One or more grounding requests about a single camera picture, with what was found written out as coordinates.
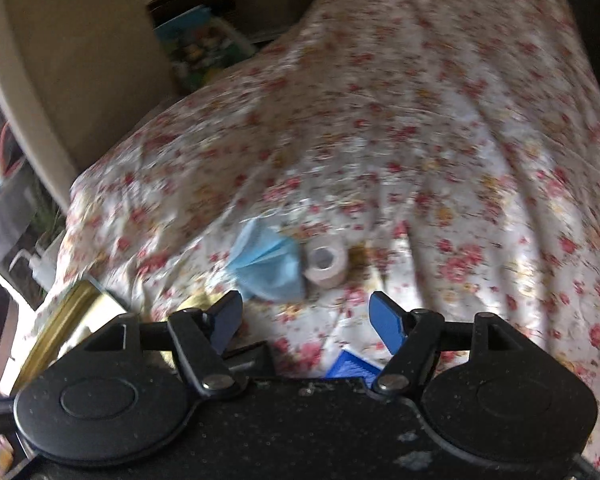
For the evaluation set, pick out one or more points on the beige padded headboard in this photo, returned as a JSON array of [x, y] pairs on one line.
[[80, 60]]

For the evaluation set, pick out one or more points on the blue ribbed box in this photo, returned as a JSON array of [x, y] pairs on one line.
[[352, 367]]

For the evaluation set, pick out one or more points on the colourful picture book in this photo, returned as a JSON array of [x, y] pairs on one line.
[[205, 45]]

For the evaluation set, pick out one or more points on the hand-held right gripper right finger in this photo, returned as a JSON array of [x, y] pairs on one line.
[[387, 322]]

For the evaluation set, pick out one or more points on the floral bed sheet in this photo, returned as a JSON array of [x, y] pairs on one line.
[[429, 135]]

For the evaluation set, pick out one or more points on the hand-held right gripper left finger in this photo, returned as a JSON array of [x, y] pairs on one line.
[[227, 322]]

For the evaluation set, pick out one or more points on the red tool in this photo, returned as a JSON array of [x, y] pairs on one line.
[[5, 152]]

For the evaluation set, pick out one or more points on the white squeeze bottle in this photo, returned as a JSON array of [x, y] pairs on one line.
[[40, 267]]

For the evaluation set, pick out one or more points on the blue face mask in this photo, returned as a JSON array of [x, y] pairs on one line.
[[267, 267]]

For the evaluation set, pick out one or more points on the green potted plant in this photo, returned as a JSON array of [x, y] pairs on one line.
[[47, 220]]

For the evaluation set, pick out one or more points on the gold round tin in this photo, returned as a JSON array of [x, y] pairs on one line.
[[62, 322]]

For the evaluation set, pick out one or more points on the silver round side table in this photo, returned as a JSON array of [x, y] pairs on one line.
[[7, 220]]

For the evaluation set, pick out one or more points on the white bandage roll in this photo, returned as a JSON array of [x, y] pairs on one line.
[[327, 262]]

